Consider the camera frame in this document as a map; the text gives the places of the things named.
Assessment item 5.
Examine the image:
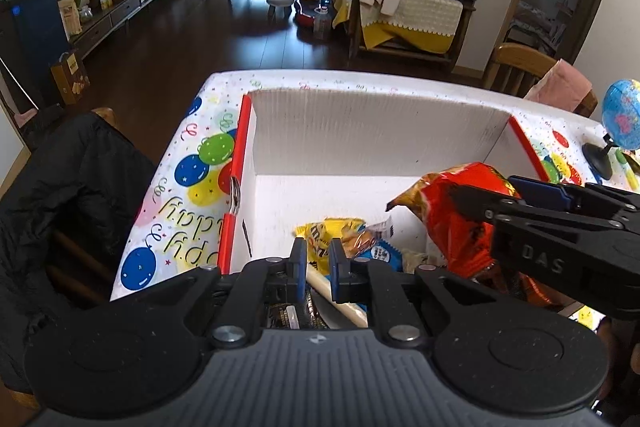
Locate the large red snack bag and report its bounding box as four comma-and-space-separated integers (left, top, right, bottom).
386, 162, 560, 308

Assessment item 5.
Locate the blue snack packet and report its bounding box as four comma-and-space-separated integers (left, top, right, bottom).
357, 239, 404, 272

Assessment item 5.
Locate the clear pastry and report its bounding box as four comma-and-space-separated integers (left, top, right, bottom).
341, 227, 394, 259

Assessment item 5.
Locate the yellow gold snack packet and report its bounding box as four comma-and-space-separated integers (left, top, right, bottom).
294, 218, 366, 275

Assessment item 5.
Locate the balloon print tablecloth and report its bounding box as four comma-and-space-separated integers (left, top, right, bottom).
109, 68, 640, 333

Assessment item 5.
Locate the pink cloth on chair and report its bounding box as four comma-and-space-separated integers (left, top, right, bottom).
524, 60, 592, 112

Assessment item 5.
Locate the wooden chair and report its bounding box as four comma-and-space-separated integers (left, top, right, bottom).
483, 42, 598, 117

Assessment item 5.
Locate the blue desk globe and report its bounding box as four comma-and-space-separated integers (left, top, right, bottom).
582, 79, 639, 180

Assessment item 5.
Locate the red white cardboard box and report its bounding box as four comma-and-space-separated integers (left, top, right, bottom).
218, 89, 546, 273

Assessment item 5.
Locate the black jacket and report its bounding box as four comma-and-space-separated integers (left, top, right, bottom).
1, 112, 155, 393

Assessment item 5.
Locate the brown paper bag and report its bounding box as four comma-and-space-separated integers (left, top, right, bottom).
51, 52, 90, 105

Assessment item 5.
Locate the small round stool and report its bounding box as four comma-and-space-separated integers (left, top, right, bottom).
266, 0, 295, 20

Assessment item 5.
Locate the tv cabinet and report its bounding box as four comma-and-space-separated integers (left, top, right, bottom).
70, 0, 156, 58

